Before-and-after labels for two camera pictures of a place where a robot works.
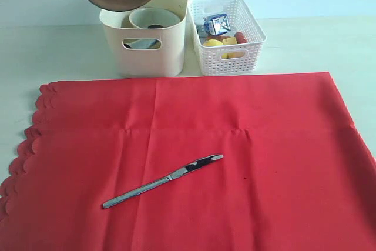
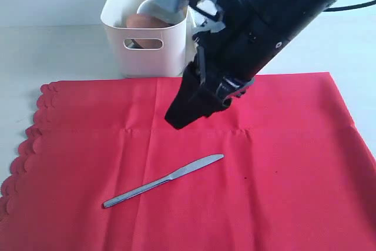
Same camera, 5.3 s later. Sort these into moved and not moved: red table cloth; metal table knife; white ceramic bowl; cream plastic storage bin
Moved: white ceramic bowl
Not moved: metal table knife; red table cloth; cream plastic storage bin
